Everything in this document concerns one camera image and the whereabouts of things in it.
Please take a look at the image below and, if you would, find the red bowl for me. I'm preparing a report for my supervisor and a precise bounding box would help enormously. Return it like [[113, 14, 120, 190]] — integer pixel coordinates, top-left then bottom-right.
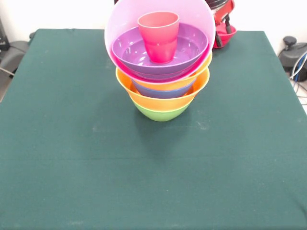
[[213, 23, 238, 49]]

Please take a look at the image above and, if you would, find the green bowl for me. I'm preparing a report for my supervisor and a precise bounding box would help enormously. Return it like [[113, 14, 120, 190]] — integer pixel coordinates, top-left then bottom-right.
[[133, 102, 190, 122]]

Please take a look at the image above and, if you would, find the pink bowl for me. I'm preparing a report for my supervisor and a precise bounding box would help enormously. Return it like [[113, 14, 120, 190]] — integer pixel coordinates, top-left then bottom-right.
[[104, 0, 216, 84]]

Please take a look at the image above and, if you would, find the purple bowl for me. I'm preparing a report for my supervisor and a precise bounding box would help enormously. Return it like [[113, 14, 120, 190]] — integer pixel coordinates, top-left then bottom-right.
[[110, 22, 209, 80]]

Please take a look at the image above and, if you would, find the dark green tablecloth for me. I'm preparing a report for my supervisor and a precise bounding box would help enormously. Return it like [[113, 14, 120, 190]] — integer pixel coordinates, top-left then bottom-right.
[[0, 28, 307, 230]]

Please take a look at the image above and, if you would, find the orange bowl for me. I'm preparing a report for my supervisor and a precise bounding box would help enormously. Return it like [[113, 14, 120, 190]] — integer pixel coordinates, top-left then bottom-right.
[[115, 67, 211, 112], [131, 53, 213, 91]]

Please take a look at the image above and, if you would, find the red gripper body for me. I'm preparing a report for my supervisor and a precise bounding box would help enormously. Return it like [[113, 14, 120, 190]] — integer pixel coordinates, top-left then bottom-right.
[[213, 0, 236, 26]]

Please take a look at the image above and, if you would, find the floor cable bundle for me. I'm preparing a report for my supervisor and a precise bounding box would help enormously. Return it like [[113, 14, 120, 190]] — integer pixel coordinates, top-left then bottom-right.
[[289, 51, 307, 106]]

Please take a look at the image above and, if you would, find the red cup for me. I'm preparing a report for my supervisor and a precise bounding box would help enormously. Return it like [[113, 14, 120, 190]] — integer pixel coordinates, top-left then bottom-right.
[[137, 11, 180, 64]]

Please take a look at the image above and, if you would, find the blue bowl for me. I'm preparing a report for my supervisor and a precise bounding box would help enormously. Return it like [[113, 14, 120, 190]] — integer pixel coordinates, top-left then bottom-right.
[[131, 80, 196, 99]]

